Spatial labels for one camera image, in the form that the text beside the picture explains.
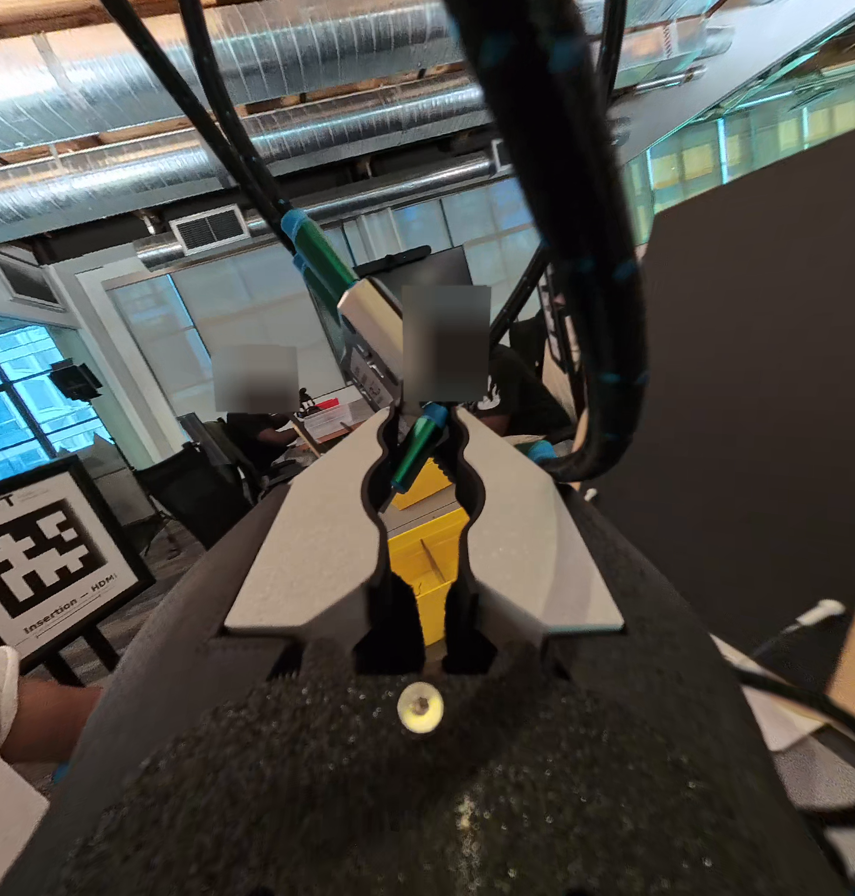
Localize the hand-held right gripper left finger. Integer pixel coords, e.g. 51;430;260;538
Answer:
225;406;400;670

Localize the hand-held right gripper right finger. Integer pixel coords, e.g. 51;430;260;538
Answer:
449;418;627;662

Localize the yellow plastic bin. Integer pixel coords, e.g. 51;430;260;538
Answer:
386;462;470;645

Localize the black braided hdmi cable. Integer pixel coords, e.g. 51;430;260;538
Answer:
99;0;361;309
390;0;652;494
176;0;347;320

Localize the black hdmi switch with cable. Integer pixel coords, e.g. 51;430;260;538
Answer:
337;273;414;410

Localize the black office chair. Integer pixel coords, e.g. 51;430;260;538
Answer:
131;441;249;550

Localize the black box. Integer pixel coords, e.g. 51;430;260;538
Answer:
50;362;104;404

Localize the wooden-framed black panel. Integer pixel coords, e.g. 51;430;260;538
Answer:
596;119;855;729

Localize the silver ventilation duct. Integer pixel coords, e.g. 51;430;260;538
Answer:
0;84;496;250
0;0;484;158

